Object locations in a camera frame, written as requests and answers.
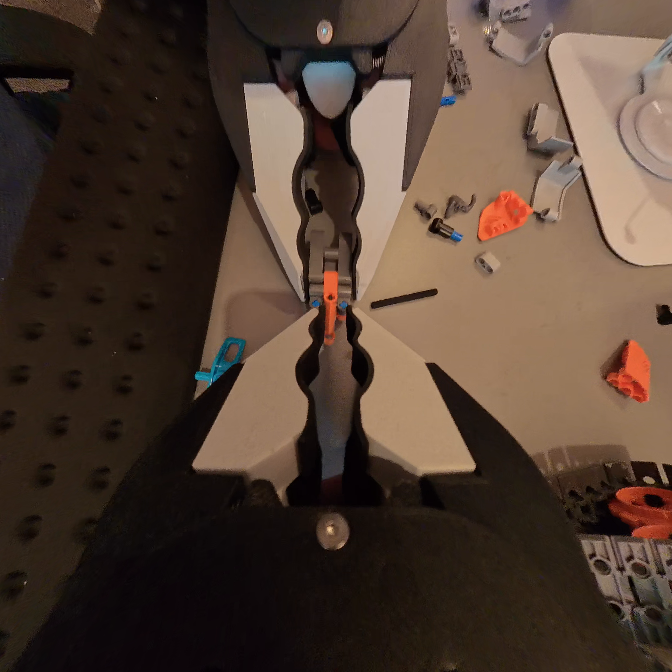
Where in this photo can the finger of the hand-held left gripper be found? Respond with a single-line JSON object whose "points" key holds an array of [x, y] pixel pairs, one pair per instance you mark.
{"points": [[383, 157], [270, 157]]}

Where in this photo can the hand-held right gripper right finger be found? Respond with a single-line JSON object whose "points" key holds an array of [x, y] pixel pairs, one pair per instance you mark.
{"points": [[414, 420]]}

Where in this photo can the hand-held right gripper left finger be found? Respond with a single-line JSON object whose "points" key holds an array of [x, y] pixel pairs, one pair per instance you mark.
{"points": [[246, 420]]}

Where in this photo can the long black axle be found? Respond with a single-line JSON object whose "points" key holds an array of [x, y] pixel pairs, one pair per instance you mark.
{"points": [[404, 298]]}

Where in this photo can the orange grey brick assembly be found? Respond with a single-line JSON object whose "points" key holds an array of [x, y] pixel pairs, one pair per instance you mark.
{"points": [[330, 283]]}

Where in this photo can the person's left hand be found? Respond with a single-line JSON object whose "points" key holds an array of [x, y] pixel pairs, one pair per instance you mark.
{"points": [[326, 134]]}

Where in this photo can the person's right hand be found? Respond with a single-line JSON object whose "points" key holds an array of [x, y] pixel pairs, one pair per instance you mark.
{"points": [[332, 493]]}

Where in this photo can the black tube connector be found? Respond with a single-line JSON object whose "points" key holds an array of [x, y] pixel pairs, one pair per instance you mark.
{"points": [[314, 202]]}

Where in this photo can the teal plastic separator tool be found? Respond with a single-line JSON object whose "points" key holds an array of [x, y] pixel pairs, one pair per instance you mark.
{"points": [[223, 362]]}

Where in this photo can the grey pin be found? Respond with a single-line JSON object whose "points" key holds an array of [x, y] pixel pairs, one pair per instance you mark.
{"points": [[425, 210]]}

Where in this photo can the grey hook piece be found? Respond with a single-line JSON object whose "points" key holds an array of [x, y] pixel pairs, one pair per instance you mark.
{"points": [[456, 207]]}

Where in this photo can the black connector with blue pin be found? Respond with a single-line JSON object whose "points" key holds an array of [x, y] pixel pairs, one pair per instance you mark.
{"points": [[443, 229]]}

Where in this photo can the dark grey brick piece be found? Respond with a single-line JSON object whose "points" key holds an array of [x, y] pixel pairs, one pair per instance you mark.
{"points": [[459, 71]]}

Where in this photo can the orange pin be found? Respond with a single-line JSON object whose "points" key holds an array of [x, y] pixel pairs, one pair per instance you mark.
{"points": [[504, 218]]}

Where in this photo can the small grey connector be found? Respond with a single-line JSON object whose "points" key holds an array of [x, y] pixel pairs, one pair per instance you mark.
{"points": [[487, 262], [453, 35]]}

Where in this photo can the grey angular panel piece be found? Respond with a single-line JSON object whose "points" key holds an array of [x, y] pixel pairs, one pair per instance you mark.
{"points": [[506, 9], [546, 131]]}

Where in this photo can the grey curved panel piece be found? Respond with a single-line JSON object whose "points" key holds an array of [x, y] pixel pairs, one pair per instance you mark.
{"points": [[556, 183], [519, 44]]}

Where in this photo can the black dimpled foam mat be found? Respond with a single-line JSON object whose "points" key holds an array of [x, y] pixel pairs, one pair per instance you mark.
{"points": [[105, 315]]}

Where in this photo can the orange curved brick piece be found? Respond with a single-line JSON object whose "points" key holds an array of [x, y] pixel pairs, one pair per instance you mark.
{"points": [[630, 372]]}

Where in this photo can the white book stand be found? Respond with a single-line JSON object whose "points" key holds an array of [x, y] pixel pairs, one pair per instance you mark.
{"points": [[603, 157]]}

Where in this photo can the grey orange tracked toy vehicle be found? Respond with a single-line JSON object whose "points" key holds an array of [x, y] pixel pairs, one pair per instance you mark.
{"points": [[619, 525]]}

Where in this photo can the small black connector piece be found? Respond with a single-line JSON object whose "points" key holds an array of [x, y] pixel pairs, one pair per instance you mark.
{"points": [[665, 314]]}

